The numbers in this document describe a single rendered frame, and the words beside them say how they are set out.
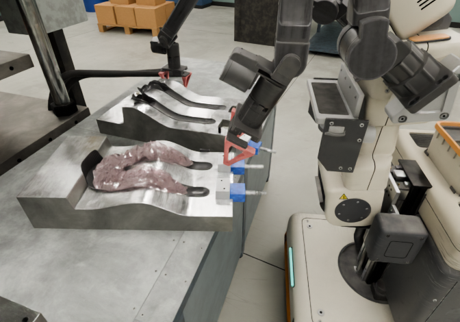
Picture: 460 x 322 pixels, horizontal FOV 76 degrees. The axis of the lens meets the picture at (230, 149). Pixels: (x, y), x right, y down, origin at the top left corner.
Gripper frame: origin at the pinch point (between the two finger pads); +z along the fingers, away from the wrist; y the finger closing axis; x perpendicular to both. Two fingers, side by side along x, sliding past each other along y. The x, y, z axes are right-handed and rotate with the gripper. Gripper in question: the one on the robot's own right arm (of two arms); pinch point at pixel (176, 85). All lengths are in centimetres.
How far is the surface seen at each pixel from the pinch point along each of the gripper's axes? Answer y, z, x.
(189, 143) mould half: -27, -1, 43
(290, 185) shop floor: -58, 82, -41
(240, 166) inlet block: -48, -5, 54
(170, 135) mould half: -20.1, -2.7, 43.2
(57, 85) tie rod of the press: 34.7, -8.9, 33.6
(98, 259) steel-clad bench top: -25, 2, 88
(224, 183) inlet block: -46, -6, 63
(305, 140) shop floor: -61, 82, -101
